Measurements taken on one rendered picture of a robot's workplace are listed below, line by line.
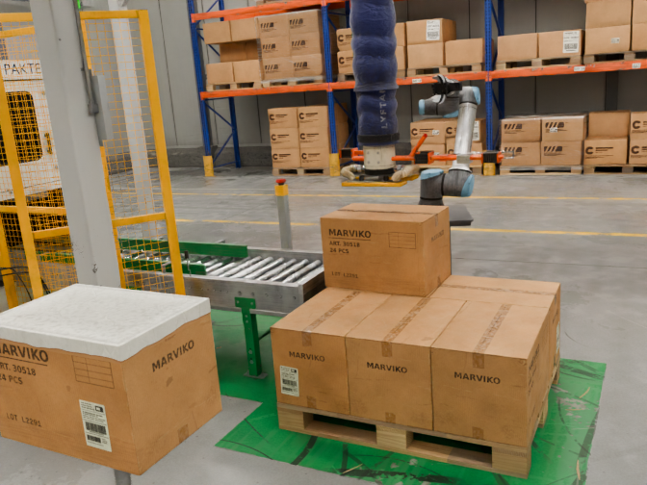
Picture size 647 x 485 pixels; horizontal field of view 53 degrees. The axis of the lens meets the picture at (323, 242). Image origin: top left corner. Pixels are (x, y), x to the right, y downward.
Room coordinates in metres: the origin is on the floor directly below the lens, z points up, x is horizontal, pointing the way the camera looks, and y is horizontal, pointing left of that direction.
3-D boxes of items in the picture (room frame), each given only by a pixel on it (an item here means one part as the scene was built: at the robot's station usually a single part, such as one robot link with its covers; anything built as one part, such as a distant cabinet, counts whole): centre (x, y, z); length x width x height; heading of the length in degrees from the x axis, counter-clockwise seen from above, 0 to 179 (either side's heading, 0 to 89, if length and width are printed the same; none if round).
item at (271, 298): (3.92, 1.17, 0.50); 2.31 x 0.05 x 0.19; 62
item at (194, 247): (4.61, 1.21, 0.60); 1.60 x 0.10 x 0.09; 62
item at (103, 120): (3.20, 1.07, 1.62); 0.20 x 0.05 x 0.30; 62
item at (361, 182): (3.42, -0.29, 1.13); 0.34 x 0.10 x 0.05; 62
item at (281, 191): (4.37, 0.26, 0.50); 0.07 x 0.07 x 1.00; 62
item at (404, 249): (3.50, -0.35, 0.74); 0.60 x 0.40 x 0.40; 59
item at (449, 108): (3.86, -0.79, 1.46); 0.12 x 0.09 x 0.12; 66
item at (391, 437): (3.08, -0.47, 0.07); 1.20 x 1.00 x 0.14; 62
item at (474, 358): (3.08, -0.47, 0.34); 1.20 x 1.00 x 0.40; 62
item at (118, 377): (1.95, 0.74, 0.82); 0.60 x 0.40 x 0.40; 62
